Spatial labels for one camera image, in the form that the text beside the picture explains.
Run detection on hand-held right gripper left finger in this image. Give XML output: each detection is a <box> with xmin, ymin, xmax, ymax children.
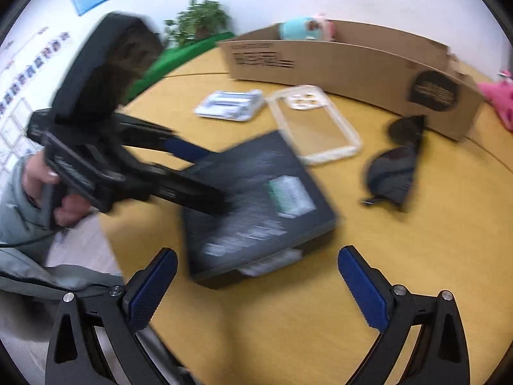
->
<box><xmin>46</xmin><ymin>247</ymin><xmax>179</xmax><ymax>385</ymax></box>

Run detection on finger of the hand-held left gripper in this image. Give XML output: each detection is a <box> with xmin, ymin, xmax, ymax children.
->
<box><xmin>116</xmin><ymin>114</ymin><xmax>220</xmax><ymax>166</ymax></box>
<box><xmin>149</xmin><ymin>164</ymin><xmax>238</xmax><ymax>217</ymax></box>

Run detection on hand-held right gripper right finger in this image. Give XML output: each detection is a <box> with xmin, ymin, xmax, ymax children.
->
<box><xmin>337</xmin><ymin>245</ymin><xmax>470</xmax><ymax>385</ymax></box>

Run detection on black box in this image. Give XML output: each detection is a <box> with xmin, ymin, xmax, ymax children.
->
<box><xmin>180</xmin><ymin>130</ymin><xmax>338</xmax><ymax>290</ymax></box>

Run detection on person's left forearm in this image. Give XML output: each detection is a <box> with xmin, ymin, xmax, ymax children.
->
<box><xmin>0</xmin><ymin>156</ymin><xmax>57</xmax><ymax>251</ymax></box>

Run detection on wooden desktop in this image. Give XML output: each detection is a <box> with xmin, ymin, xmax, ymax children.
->
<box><xmin>98</xmin><ymin>47</ymin><xmax>513</xmax><ymax>385</ymax></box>

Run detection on person's left hand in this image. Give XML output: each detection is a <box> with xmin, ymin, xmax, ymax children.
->
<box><xmin>22</xmin><ymin>155</ymin><xmax>91</xmax><ymax>229</ymax></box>

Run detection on white battery pack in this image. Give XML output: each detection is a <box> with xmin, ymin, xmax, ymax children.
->
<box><xmin>194</xmin><ymin>89</ymin><xmax>266</xmax><ymax>123</ymax></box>

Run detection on green chair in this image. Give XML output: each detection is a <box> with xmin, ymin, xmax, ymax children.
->
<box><xmin>127</xmin><ymin>31</ymin><xmax>235</xmax><ymax>102</ymax></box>

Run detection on person's grey jacket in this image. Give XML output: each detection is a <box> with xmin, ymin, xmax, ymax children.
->
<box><xmin>0</xmin><ymin>244</ymin><xmax>126</xmax><ymax>343</ymax></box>

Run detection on black sunglasses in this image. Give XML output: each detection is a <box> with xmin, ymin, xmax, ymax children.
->
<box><xmin>359</xmin><ymin>114</ymin><xmax>428</xmax><ymax>213</ymax></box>

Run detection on clear phone case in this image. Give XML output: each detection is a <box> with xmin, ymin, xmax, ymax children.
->
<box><xmin>266</xmin><ymin>84</ymin><xmax>364</xmax><ymax>166</ymax></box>

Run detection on potted green plant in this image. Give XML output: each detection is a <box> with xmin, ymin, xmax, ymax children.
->
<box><xmin>164</xmin><ymin>0</ymin><xmax>234</xmax><ymax>47</ymax></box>

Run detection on teal and pink plush toy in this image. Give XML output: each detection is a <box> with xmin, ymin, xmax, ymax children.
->
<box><xmin>278</xmin><ymin>13</ymin><xmax>338</xmax><ymax>43</ymax></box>

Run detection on long cardboard box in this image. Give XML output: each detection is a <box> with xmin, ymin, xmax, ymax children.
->
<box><xmin>218</xmin><ymin>19</ymin><xmax>486</xmax><ymax>142</ymax></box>

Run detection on grid of white wall frames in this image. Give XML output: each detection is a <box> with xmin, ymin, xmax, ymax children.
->
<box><xmin>0</xmin><ymin>99</ymin><xmax>38</xmax><ymax>171</ymax></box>

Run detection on row of small wall pictures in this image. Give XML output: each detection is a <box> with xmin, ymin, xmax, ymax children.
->
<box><xmin>0</xmin><ymin>25</ymin><xmax>73</xmax><ymax>114</ymax></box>

